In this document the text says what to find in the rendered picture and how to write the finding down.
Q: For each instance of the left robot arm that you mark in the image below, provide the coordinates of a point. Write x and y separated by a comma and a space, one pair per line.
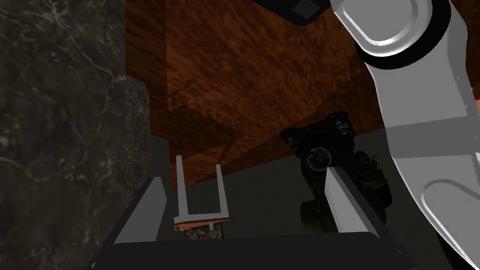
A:
420, 112

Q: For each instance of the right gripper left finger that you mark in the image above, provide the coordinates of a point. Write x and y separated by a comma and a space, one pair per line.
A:
144, 217

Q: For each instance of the black wheeled robot base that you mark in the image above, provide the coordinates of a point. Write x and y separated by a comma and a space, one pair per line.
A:
318, 146

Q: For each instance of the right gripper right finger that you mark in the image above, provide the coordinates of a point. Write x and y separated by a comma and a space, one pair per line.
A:
347, 208

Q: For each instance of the white u-shaped frame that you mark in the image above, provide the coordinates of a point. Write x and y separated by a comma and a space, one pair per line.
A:
182, 195

